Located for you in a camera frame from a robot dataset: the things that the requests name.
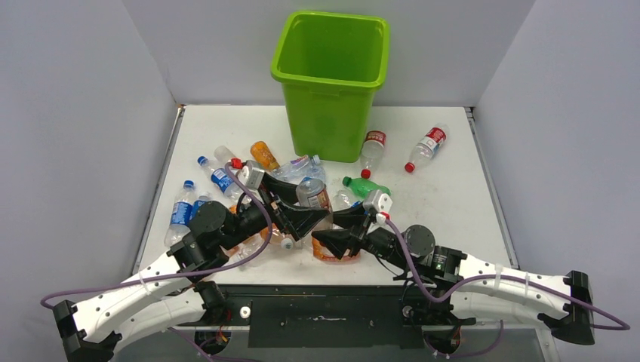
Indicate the blue label water bottle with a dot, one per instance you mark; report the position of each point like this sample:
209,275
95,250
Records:
219,177

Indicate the blue cap water bottle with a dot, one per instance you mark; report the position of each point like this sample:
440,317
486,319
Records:
181,213

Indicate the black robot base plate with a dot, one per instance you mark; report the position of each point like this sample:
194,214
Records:
313,316

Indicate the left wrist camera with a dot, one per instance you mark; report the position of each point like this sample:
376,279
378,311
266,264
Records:
248,174

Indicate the clear jar silver lid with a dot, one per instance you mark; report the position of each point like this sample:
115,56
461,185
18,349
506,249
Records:
312,192

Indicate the red label bottle near bin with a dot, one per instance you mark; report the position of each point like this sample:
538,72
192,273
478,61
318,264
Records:
372,152

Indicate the crushed purple label clear bottle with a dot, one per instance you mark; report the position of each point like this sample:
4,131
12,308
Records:
297,169

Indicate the coffee bottle green cap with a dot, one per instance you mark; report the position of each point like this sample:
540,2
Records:
224,154

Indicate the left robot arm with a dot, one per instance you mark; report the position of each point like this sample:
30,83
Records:
173,289

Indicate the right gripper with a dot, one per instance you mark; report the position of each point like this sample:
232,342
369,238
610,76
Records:
338,240

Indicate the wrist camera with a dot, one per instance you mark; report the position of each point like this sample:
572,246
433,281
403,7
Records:
248,174
378,204

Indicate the red label bottle far right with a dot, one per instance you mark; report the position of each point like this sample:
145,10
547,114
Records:
427,148

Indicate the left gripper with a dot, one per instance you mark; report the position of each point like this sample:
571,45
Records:
297,220

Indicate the crushed orange label bottle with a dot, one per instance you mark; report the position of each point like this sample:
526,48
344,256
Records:
322,253

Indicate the green plastic bin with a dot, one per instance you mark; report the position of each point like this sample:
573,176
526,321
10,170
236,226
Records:
330,66

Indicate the small orange juice bottle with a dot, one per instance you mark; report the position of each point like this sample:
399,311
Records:
263,155

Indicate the green plastic bottle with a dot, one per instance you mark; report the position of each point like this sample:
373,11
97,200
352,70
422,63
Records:
361,187

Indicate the large orange label bottle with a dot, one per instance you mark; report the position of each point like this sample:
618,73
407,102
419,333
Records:
281,239

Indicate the crushed light blue label bottle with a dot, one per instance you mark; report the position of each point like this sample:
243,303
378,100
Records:
315,172

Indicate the white cap blue label bottle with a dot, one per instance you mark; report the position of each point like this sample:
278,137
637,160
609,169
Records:
200,200

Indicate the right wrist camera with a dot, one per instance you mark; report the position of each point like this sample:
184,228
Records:
378,204

